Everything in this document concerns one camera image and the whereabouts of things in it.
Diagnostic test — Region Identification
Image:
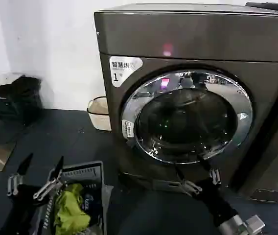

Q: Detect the white laundry basket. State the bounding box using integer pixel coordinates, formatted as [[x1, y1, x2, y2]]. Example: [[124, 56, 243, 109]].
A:
[[87, 96, 113, 133]]

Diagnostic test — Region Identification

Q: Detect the small white door sticker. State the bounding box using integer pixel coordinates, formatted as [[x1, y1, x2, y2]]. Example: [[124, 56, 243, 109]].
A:
[[121, 119, 136, 145]]

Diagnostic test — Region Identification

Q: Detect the lime green garment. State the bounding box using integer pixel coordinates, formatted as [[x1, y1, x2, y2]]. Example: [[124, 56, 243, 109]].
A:
[[54, 183, 91, 234]]

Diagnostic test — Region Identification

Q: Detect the grey dryer with white label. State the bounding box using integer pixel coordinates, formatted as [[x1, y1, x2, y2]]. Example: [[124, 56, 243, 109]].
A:
[[93, 3, 278, 196]]

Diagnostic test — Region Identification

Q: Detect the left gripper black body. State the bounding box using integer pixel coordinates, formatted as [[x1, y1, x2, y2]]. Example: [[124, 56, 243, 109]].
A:
[[5, 186, 48, 235]]

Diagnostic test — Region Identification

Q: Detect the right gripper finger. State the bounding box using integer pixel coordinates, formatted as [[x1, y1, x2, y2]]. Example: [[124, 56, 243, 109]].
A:
[[175, 167, 203, 197], [197, 152, 222, 185]]

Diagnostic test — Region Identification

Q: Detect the round glass dryer door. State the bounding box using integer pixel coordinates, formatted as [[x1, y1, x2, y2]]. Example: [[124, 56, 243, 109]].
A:
[[119, 67, 254, 165]]

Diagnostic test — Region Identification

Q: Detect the dark grey slotted laundry basket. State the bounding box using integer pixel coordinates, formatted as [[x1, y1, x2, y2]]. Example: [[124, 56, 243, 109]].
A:
[[28, 160, 111, 235]]

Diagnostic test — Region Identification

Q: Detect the blue and white garment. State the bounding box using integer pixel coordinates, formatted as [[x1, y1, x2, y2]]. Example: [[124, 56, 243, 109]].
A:
[[80, 192, 93, 212]]

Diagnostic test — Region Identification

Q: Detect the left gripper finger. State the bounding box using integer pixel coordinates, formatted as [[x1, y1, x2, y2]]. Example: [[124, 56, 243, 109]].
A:
[[32, 156, 64, 200], [6, 153, 34, 197]]

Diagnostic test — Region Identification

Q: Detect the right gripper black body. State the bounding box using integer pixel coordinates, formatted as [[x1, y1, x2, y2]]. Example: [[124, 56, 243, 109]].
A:
[[199, 179, 239, 227]]

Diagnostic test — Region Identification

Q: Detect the large white label sticker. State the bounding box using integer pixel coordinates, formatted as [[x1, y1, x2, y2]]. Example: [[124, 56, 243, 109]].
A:
[[108, 56, 143, 89]]

